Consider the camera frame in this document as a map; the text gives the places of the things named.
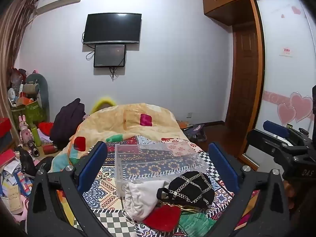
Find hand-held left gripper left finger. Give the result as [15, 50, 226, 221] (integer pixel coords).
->
[27, 141, 116, 237]

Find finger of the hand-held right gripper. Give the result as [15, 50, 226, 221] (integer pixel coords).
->
[262, 120, 292, 140]
[247, 129, 285, 165]

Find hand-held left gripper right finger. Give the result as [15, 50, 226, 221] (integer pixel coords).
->
[208, 142, 291, 237]

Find black bag with chain pattern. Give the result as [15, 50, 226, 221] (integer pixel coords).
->
[157, 171, 215, 209]

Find white drawstring pouch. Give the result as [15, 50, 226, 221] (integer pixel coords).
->
[123, 180, 171, 222]

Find clear plastic box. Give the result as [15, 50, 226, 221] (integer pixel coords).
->
[115, 140, 209, 198]

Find green cloth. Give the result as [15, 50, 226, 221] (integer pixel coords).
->
[178, 211, 214, 237]

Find red furry pouch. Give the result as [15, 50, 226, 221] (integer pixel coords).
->
[143, 204, 182, 233]

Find person's right hand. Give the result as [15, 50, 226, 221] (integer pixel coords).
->
[283, 179, 301, 212]

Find patterned bed sheet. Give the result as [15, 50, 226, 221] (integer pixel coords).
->
[56, 134, 262, 237]

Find pink heart stickers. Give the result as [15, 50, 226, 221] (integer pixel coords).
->
[277, 92, 314, 127]

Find purple bag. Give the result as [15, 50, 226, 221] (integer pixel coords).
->
[184, 124, 208, 143]

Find red can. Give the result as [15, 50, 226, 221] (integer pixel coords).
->
[42, 144, 58, 155]

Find dark jacket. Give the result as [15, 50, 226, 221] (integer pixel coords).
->
[50, 98, 87, 149]

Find white sliding wardrobe door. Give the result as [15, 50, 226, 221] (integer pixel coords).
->
[243, 0, 316, 171]

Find red cloth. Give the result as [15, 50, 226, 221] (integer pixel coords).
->
[38, 122, 56, 135]

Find black flashlight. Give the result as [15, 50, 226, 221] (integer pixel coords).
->
[27, 140, 40, 157]

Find brown wooden door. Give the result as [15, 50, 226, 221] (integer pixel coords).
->
[226, 26, 259, 127]

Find green bottle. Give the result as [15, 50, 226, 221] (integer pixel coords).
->
[30, 125, 42, 147]

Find black plastic bag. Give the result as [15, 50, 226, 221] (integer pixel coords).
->
[15, 146, 38, 177]

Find yellow patchwork quilt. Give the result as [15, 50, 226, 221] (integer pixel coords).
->
[48, 102, 198, 174]

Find pink bunny figurine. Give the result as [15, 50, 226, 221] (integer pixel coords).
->
[18, 115, 34, 144]

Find small red and white label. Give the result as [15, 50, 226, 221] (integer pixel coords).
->
[280, 47, 295, 57]

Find green cardboard box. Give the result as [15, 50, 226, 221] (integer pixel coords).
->
[11, 101, 46, 127]

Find pile of papers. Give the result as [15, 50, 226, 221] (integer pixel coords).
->
[0, 150, 34, 216]

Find red box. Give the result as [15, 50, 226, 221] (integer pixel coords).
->
[0, 117, 12, 139]

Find wooden overhead cabinet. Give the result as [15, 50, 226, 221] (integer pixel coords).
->
[202, 0, 258, 26]

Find striped brown curtain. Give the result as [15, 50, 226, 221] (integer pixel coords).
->
[0, 0, 38, 119]

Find small black wall monitor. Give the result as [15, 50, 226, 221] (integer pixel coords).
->
[93, 44, 127, 68]

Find wall-mounted black television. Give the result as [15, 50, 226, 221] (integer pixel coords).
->
[82, 13, 142, 45]

